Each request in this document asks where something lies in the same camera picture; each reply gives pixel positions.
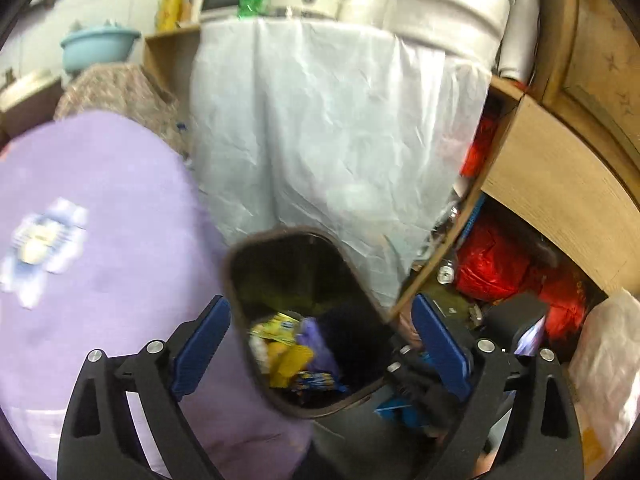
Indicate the white wrapped bundle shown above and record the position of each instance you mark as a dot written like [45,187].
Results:
[440,0]

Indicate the grey paisley cloth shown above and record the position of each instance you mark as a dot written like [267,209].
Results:
[120,95]

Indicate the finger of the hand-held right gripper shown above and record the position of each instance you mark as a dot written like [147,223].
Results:
[420,390]

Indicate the yellow snack packet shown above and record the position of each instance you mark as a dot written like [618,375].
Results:
[275,329]

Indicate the dark brown trash bin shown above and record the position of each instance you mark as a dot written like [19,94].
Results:
[280,270]

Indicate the light blue plastic basin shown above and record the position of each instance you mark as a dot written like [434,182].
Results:
[97,47]

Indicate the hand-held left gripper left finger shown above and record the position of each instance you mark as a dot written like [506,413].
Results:
[200,347]

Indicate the wooden door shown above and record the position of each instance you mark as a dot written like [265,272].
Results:
[595,45]

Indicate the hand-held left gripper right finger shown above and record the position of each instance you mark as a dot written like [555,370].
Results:
[440,347]

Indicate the metal can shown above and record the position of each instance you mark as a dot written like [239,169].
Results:
[446,274]

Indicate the large wooden shelf unit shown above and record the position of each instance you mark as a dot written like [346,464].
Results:
[560,180]

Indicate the small red plastic bag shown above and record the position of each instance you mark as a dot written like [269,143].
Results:
[565,305]

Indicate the large red plastic bag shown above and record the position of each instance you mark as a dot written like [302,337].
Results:
[492,265]

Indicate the white cloth cover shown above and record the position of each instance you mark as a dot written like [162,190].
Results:
[325,140]

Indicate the brown pot with cream lid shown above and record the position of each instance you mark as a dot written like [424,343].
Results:
[27,100]

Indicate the small wooden cabinet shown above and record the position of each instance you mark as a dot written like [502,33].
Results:
[170,60]

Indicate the white plastic bag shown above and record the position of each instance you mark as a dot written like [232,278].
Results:
[610,370]

